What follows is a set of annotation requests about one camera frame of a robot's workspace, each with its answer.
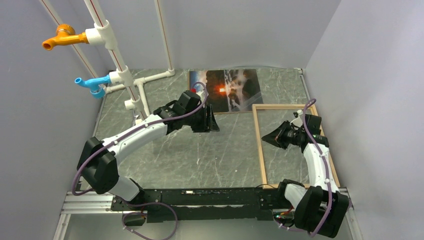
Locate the orange plastic faucet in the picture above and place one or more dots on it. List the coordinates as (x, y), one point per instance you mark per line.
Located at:
(65, 35)

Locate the aluminium extrusion rail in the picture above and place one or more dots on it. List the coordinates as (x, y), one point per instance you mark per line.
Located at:
(89, 203)

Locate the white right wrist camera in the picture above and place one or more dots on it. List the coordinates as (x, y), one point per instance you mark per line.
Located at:
(297, 122)

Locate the light wooden picture frame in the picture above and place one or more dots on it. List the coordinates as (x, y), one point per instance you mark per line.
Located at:
(280, 106)

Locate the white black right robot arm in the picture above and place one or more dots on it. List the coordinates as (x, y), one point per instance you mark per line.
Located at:
(320, 208)

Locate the blue plastic faucet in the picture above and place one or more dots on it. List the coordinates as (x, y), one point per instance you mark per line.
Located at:
(94, 85)

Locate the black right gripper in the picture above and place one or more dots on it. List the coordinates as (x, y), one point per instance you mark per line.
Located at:
(276, 137)

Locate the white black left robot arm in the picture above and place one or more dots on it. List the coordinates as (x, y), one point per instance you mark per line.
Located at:
(100, 159)

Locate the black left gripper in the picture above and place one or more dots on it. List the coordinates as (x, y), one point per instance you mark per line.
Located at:
(208, 124)

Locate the sunset landscape photo print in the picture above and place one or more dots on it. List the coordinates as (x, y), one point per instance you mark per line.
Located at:
(229, 90)

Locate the white PVC pipe stand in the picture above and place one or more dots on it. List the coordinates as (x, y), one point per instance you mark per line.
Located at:
(103, 34)

